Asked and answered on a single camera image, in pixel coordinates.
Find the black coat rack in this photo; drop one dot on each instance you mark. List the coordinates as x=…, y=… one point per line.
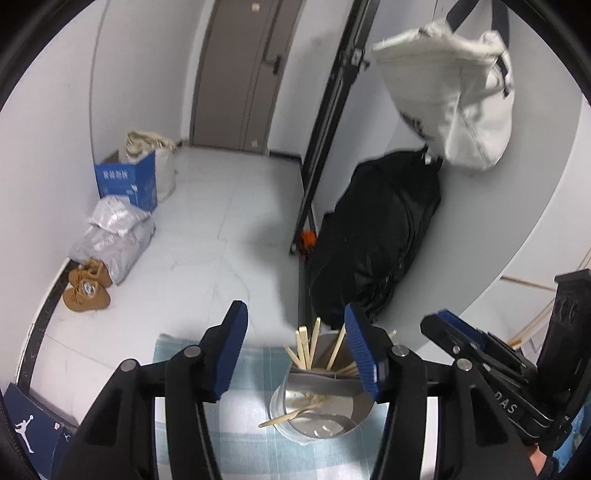
x=330, y=124

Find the person's right hand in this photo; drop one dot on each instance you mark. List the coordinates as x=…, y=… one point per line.
x=539, y=463

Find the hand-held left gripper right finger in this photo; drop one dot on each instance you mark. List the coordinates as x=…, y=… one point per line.
x=362, y=355

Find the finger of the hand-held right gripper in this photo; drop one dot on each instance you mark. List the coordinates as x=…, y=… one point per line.
x=455, y=341
x=461, y=319

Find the small orange rack wheel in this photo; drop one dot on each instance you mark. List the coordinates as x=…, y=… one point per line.
x=308, y=240

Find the blue cardboard box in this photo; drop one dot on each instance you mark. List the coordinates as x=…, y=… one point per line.
x=124, y=182

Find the white canvas bag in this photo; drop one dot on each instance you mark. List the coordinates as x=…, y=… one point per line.
x=457, y=101

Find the white woven sack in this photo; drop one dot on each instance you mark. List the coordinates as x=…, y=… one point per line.
x=164, y=170

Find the thin wooden sticks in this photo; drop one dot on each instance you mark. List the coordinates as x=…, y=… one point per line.
x=531, y=331

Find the teal plaid tablecloth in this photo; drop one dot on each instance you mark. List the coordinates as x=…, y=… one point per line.
x=249, y=438

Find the grey door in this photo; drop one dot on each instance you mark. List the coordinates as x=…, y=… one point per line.
x=231, y=83

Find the white utensil holder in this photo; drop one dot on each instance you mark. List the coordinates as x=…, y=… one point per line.
x=323, y=424

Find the bunch of wooden chopsticks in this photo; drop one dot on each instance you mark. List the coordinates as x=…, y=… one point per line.
x=304, y=350

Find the whitish plastic parcel bag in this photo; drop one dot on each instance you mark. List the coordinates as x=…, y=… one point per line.
x=115, y=214

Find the blue shoe box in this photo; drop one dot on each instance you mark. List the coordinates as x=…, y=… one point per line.
x=27, y=424

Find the grey plastic parcel bag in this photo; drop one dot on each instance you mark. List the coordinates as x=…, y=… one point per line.
x=124, y=251

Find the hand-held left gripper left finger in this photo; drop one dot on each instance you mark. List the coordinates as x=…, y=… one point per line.
x=231, y=350

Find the black backpack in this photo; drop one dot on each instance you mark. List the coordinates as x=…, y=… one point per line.
x=378, y=240

